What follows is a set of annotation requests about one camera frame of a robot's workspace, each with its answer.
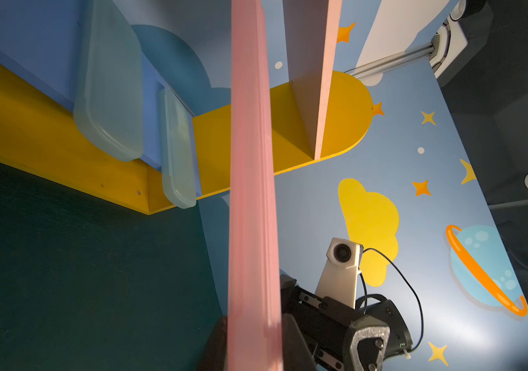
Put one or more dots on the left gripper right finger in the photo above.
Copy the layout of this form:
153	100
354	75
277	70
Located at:
295	352

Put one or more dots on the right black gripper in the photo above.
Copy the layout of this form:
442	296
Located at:
338	336

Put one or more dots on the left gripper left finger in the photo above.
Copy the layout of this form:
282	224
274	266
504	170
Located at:
214	355

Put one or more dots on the small pink pencil case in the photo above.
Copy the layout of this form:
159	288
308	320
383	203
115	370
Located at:
254	309

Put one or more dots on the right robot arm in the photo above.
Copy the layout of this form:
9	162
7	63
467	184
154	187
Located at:
400	342

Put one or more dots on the light teal pencil case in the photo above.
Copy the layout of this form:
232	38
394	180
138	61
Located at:
177	160

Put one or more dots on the teal green pencil case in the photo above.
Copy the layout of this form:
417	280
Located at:
108	107

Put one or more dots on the yellow wooden shelf unit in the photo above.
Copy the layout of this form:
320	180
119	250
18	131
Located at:
154	104

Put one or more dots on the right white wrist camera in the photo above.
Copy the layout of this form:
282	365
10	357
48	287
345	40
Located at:
339	277

